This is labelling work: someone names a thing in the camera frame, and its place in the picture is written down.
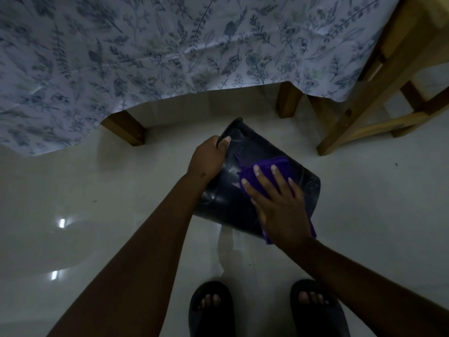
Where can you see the person's right hand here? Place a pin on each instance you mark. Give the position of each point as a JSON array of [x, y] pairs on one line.
[[284, 214]]

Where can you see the person's left hand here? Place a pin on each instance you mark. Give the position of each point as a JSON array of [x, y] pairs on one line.
[[205, 161]]

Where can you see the person's right little finger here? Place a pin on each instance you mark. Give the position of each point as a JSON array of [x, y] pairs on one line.
[[295, 189]]

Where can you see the person's left thumb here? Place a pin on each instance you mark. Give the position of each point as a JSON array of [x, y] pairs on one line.
[[223, 142]]

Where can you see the person's right middle finger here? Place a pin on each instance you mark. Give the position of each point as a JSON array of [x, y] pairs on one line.
[[263, 180]]

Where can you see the purple cleaning cloth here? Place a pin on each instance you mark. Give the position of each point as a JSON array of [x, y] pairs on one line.
[[261, 171]]

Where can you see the black plastic bucket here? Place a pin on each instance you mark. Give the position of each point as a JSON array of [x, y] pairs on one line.
[[228, 196]]

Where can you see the person's right forearm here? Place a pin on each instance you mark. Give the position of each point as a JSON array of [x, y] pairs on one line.
[[364, 294]]

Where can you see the person's left forearm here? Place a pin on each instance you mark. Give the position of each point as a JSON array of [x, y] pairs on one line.
[[140, 263]]

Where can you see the person's right foot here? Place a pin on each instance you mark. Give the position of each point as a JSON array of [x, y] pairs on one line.
[[313, 298]]

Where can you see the person's foot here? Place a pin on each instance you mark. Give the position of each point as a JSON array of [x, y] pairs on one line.
[[313, 298], [209, 301]]

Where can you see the floral white tablecloth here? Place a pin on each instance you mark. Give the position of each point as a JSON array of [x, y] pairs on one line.
[[147, 52]]

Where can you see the person's left foot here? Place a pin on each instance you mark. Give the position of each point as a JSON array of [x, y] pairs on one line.
[[209, 301]]

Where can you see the person's right black slipper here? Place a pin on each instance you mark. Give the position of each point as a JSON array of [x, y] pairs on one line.
[[321, 321]]

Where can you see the person's black slipper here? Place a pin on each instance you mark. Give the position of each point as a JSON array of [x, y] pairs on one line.
[[210, 322], [321, 321]]

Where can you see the light wooden stool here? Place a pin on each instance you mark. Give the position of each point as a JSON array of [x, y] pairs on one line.
[[382, 80]]

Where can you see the person's left black slipper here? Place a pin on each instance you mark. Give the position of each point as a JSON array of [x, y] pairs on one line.
[[210, 322]]

